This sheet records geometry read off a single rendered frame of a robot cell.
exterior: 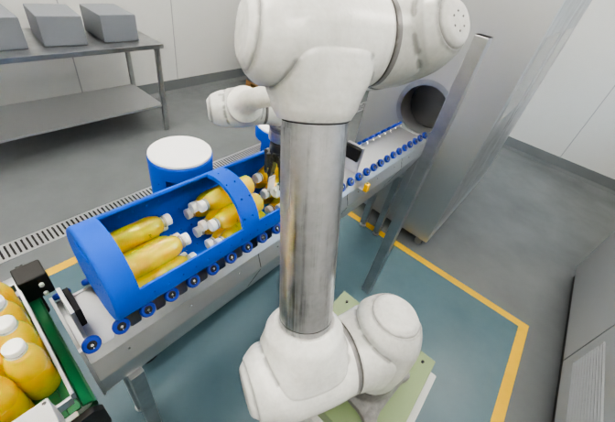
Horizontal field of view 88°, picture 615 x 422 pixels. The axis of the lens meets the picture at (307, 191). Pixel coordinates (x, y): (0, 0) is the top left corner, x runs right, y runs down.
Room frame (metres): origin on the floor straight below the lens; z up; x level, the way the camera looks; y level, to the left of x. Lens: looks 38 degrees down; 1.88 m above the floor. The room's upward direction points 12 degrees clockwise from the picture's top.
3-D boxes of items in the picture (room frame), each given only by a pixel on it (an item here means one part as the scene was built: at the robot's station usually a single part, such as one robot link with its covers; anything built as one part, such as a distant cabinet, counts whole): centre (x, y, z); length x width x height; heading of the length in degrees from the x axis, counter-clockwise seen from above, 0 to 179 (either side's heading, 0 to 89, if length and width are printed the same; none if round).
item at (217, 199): (0.83, 0.27, 1.16); 0.19 x 0.07 x 0.07; 145
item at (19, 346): (0.27, 0.55, 1.10); 0.04 x 0.04 x 0.02
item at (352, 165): (1.51, -0.20, 1.00); 0.10 x 0.04 x 0.15; 55
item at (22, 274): (0.49, 0.75, 0.95); 0.10 x 0.07 x 0.10; 55
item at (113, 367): (1.28, -0.04, 0.79); 2.17 x 0.29 x 0.34; 145
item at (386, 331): (0.39, -0.23, 1.21); 0.18 x 0.16 x 0.22; 120
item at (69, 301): (0.42, 0.56, 0.99); 0.10 x 0.02 x 0.12; 55
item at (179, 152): (1.20, 0.61, 1.03); 0.28 x 0.28 x 0.01
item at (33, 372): (0.27, 0.55, 1.00); 0.07 x 0.07 x 0.19
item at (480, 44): (1.46, -0.56, 0.85); 0.06 x 0.06 x 1.70; 55
